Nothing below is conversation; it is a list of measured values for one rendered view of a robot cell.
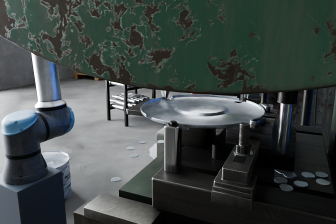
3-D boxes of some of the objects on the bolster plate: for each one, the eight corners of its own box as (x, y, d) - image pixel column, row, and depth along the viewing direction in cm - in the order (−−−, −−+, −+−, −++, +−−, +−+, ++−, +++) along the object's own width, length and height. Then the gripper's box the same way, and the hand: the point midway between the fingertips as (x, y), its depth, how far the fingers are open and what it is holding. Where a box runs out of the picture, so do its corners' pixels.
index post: (163, 171, 55) (162, 122, 53) (169, 164, 58) (169, 118, 56) (176, 173, 54) (177, 124, 52) (182, 167, 57) (183, 120, 55)
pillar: (275, 153, 56) (282, 81, 53) (276, 149, 58) (282, 79, 54) (288, 155, 55) (295, 82, 52) (288, 151, 57) (295, 80, 54)
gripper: (129, 29, 84) (138, 102, 83) (138, 17, 76) (149, 98, 74) (157, 29, 88) (166, 99, 86) (169, 18, 79) (179, 95, 77)
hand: (167, 93), depth 81 cm, fingers closed
